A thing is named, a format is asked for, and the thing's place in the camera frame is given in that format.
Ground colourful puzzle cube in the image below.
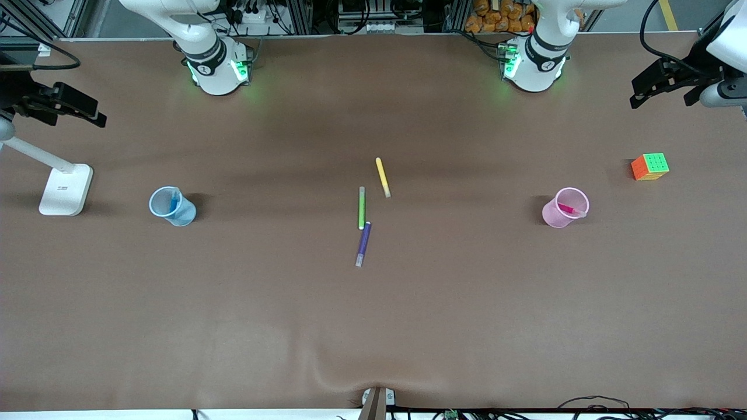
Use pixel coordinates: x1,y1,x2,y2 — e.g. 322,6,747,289
630,153,670,181

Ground white desk lamp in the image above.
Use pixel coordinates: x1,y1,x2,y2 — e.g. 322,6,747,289
0,136,94,217

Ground light blue mesh cup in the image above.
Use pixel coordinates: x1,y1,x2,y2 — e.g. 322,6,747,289
149,186,197,227

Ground pink mesh cup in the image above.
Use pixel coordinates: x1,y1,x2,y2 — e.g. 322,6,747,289
542,187,590,228

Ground orange bagged items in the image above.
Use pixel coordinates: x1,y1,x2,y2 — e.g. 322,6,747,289
465,0,537,34

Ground white power strip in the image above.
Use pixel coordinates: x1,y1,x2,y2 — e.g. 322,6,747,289
338,20,424,34

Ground yellow marker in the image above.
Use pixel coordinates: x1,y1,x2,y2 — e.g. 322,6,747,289
375,157,392,198

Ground purple marker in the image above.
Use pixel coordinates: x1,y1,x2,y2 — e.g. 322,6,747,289
355,221,372,268

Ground metal table clamp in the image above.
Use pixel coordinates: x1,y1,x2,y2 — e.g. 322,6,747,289
361,386,396,420

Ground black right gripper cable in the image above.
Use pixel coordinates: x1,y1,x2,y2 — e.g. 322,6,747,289
0,17,81,71

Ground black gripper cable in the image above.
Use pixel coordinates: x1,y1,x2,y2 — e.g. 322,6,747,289
640,0,718,76
0,17,81,71

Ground aluminium frame profile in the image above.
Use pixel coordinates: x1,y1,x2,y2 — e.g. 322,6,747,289
0,0,88,39
699,6,730,46

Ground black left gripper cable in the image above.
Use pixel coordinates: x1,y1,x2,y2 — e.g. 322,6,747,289
640,0,718,76

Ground black cable bundle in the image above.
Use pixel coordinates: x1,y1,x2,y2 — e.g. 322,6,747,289
557,395,747,420

